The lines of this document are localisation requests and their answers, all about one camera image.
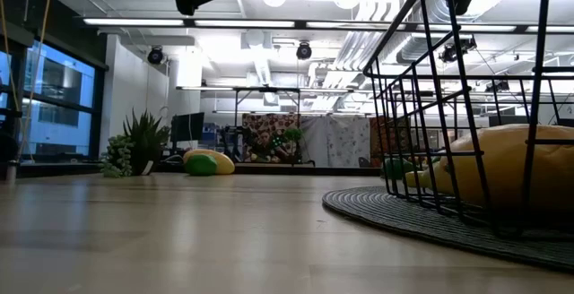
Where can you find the potted succulent plant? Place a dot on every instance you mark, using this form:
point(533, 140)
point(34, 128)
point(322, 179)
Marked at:
point(143, 146)

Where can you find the grey round woven placemat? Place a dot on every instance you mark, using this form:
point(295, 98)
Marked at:
point(381, 213)

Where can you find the white cloth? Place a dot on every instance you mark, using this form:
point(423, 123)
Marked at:
point(336, 141)

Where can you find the window with black frame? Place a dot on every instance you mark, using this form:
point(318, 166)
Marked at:
point(58, 101)

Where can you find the black ceiling spotlight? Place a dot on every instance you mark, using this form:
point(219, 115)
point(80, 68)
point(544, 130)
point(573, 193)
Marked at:
point(304, 50)
point(155, 55)
point(450, 53)

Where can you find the brown patterned cloth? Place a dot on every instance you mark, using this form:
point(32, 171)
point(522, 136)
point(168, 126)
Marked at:
point(269, 123)

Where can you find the orange mango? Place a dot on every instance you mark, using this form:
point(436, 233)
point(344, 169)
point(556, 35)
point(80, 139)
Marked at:
point(507, 168)

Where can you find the yellow banana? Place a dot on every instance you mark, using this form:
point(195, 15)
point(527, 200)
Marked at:
point(421, 181)

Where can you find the black background table frame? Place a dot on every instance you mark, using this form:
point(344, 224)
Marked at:
point(266, 89)

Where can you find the black beam with light strips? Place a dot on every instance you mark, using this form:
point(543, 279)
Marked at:
point(300, 24)

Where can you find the person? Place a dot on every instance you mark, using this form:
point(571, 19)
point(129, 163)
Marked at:
point(265, 141)

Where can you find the black monitor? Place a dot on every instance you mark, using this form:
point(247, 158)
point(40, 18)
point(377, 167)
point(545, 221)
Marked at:
point(187, 127)

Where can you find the yellow mango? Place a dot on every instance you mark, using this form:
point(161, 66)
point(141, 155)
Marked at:
point(224, 161)

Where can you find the green artificial plant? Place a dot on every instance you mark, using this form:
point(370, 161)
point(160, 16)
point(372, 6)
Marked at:
point(292, 135)

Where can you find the silver frame post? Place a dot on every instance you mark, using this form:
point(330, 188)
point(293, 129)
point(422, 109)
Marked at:
point(11, 172)

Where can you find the green round fruit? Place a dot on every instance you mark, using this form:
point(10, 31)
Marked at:
point(397, 168)

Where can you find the small green lime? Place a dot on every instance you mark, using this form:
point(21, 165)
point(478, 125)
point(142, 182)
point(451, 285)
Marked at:
point(200, 165)

